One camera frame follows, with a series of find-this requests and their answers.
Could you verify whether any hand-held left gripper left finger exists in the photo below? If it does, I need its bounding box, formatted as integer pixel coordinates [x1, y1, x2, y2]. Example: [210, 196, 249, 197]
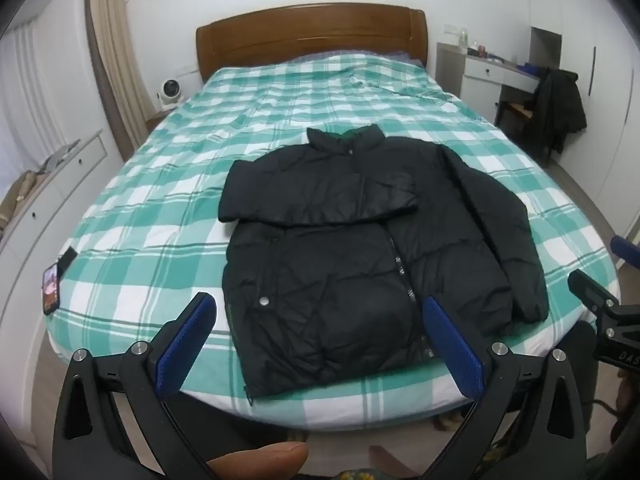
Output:
[59, 291, 236, 480]

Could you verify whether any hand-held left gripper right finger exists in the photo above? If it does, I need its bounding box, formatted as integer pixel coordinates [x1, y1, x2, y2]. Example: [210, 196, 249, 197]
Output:
[422, 296, 588, 480]

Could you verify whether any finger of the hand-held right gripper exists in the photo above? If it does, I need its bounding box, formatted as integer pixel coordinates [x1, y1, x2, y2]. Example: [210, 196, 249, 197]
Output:
[568, 269, 622, 313]
[611, 235, 640, 262]

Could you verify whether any black puffer jacket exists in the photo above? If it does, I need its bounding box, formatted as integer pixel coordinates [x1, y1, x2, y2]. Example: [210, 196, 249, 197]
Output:
[218, 126, 550, 400]

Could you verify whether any person's left hand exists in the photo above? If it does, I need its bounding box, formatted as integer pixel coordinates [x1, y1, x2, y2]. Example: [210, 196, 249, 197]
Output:
[206, 441, 309, 480]

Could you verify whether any black pouch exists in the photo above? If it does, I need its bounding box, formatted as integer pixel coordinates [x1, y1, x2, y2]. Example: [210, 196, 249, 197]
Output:
[56, 247, 78, 281]

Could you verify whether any smartphone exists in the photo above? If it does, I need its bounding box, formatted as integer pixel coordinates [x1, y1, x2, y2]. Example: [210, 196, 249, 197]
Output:
[41, 262, 61, 317]

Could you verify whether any bed with green checked sheet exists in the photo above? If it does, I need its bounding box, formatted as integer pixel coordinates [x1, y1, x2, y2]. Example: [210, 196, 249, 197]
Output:
[42, 50, 621, 433]

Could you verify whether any wooden chair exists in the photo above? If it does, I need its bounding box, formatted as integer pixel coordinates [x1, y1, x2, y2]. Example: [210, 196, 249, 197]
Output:
[495, 100, 536, 136]

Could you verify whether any white low cabinet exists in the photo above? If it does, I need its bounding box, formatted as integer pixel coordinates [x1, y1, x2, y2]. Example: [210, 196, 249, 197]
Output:
[0, 127, 123, 311]

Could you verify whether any white wardrobe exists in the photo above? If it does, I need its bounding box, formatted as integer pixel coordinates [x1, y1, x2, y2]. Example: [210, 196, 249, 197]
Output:
[525, 0, 640, 241]

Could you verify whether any beige cloth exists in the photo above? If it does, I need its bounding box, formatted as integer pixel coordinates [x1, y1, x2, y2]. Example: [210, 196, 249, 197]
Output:
[0, 170, 38, 231]

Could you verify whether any white desk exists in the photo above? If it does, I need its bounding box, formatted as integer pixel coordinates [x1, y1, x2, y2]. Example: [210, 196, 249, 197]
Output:
[436, 42, 543, 126]

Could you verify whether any silver laptop stand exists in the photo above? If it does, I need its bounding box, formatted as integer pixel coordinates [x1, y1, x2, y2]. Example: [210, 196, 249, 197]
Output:
[40, 140, 81, 173]

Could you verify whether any white round fan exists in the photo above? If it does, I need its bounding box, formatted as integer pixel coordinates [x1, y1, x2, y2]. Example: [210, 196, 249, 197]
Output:
[156, 77, 187, 111]

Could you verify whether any beige curtain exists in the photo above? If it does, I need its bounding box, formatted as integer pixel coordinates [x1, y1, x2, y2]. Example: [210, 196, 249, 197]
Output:
[87, 0, 153, 156]

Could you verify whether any wooden headboard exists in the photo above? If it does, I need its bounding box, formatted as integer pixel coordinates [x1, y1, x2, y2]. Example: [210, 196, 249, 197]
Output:
[195, 4, 432, 83]

